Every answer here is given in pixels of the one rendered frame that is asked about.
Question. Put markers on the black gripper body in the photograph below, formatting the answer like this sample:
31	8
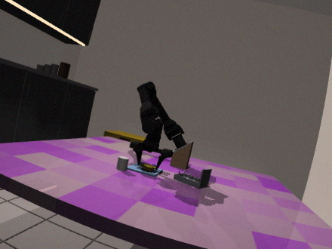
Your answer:
164	152

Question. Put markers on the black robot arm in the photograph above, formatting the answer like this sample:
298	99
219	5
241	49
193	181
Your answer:
151	108

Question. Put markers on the grey cylinder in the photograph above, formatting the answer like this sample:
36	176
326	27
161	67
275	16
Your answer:
122	163

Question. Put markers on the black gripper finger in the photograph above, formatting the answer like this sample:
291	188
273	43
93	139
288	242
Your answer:
160	160
138	155

